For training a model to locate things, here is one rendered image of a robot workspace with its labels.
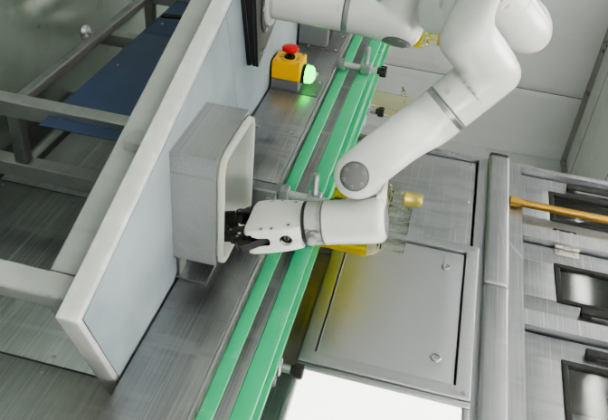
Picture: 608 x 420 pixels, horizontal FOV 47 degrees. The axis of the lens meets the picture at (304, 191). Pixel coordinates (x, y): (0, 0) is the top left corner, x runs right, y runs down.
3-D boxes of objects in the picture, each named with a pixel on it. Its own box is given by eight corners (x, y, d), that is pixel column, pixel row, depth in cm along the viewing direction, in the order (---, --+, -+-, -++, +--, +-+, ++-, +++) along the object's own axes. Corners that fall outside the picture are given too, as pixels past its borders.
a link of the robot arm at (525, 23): (470, -42, 122) (541, -60, 110) (507, 14, 129) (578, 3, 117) (434, 16, 117) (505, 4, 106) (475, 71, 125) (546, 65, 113)
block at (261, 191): (240, 225, 140) (273, 233, 139) (241, 187, 135) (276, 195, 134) (245, 214, 143) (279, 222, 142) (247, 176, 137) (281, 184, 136)
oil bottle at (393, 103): (345, 109, 222) (427, 125, 218) (346, 94, 218) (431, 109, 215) (348, 100, 226) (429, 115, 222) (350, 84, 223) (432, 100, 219)
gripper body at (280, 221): (312, 259, 116) (248, 261, 118) (322, 224, 124) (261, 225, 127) (304, 222, 112) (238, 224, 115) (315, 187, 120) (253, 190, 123)
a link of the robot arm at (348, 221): (381, 150, 111) (389, 150, 120) (316, 154, 113) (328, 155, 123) (386, 245, 111) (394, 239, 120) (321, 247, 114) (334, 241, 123)
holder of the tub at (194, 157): (174, 279, 126) (215, 289, 125) (169, 150, 110) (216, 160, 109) (206, 223, 140) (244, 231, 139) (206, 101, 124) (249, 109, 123)
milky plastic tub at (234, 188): (175, 259, 123) (222, 270, 122) (171, 151, 110) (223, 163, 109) (209, 202, 137) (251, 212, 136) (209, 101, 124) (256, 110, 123)
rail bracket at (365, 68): (334, 71, 182) (384, 80, 180) (337, 44, 178) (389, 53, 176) (337, 64, 185) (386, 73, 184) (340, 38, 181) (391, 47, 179)
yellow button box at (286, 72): (268, 87, 168) (298, 92, 167) (270, 58, 164) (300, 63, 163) (276, 74, 174) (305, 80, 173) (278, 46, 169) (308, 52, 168)
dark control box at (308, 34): (296, 42, 190) (326, 47, 189) (298, 14, 185) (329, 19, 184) (303, 31, 197) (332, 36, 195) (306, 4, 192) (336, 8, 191)
